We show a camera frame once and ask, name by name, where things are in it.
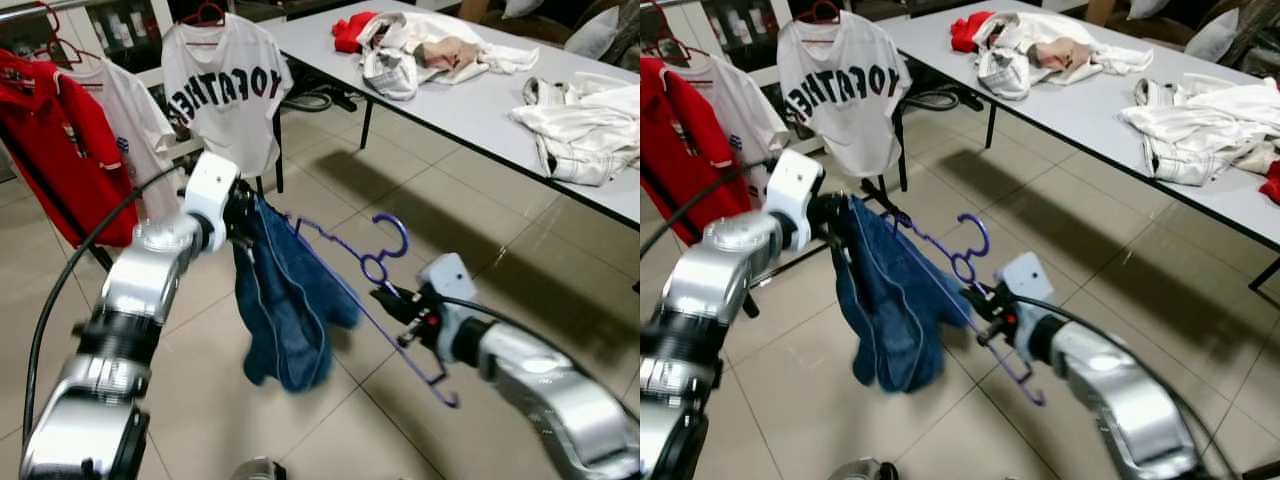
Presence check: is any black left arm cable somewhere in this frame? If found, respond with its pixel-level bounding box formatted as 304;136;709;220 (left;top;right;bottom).
640;158;781;259
22;160;191;446

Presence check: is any grey robot leg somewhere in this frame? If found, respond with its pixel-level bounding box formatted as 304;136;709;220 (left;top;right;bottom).
828;458;886;480
232;457;288;480

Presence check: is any blue denim garment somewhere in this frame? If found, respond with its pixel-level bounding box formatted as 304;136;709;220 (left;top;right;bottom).
830;195;973;394
232;195;363;394

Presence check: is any white shirt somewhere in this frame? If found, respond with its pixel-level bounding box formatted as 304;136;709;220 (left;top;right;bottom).
55;55;183;226
690;52;791;211

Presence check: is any white striped jacket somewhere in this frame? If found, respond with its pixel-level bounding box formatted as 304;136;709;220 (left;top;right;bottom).
355;10;541;103
972;10;1156;101

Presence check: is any red shirt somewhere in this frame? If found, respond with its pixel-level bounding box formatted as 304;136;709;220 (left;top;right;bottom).
0;48;139;249
640;55;736;246

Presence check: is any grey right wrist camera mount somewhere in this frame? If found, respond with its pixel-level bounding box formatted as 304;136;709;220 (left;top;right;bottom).
995;252;1056;336
418;253;479;336

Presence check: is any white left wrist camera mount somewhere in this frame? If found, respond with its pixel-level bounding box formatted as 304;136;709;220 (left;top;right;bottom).
765;150;826;251
183;152;241;253

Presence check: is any red clothes hanger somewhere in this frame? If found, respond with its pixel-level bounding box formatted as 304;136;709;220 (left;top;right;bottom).
33;0;103;67
180;2;228;29
795;0;843;26
645;0;716;63

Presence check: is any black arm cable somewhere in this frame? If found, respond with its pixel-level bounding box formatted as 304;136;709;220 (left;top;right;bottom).
438;295;641;426
22;160;191;446
1012;295;1241;476
640;158;781;259

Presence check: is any grey pillow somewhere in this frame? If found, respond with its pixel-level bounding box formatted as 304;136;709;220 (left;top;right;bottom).
1185;8;1243;63
565;5;623;61

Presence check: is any white table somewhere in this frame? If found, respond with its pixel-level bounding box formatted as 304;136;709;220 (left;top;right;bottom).
880;0;1280;291
265;0;641;226

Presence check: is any beige garment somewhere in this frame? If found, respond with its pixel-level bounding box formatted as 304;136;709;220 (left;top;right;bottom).
415;36;481;73
1030;38;1093;73

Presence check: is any white lettered jersey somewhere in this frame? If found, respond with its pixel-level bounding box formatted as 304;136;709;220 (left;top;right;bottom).
777;12;913;179
160;15;295;179

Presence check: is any purple clothes hanger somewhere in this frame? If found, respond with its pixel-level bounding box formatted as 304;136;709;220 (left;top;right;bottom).
285;212;463;409
875;210;1048;408

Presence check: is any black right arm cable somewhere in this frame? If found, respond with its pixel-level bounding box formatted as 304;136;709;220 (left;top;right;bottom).
438;295;641;426
1012;295;1241;476

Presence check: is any red crumpled garment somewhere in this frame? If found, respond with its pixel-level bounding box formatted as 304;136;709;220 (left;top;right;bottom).
950;10;1001;53
332;10;381;56

